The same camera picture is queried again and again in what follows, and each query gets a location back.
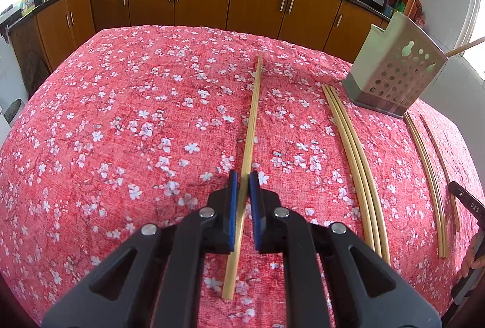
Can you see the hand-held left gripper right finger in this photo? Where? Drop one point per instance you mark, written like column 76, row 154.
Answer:
column 254, row 210

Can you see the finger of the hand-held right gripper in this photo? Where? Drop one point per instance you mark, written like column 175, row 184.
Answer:
column 470, row 205

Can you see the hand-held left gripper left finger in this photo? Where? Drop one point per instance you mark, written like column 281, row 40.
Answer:
column 233, row 210

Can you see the perforated green chopstick holder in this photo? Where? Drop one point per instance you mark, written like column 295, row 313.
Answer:
column 398, row 85

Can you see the person's right hand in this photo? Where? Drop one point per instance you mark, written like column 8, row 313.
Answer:
column 475, row 256

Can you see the red floral tablecloth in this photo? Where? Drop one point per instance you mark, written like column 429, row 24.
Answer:
column 132, row 142

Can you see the large window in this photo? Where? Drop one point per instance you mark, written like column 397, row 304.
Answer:
column 475, row 28

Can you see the white appliance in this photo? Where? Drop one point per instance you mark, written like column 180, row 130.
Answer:
column 9, row 85

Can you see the yellow dish soap bottle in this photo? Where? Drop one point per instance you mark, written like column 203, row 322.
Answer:
column 27, row 4

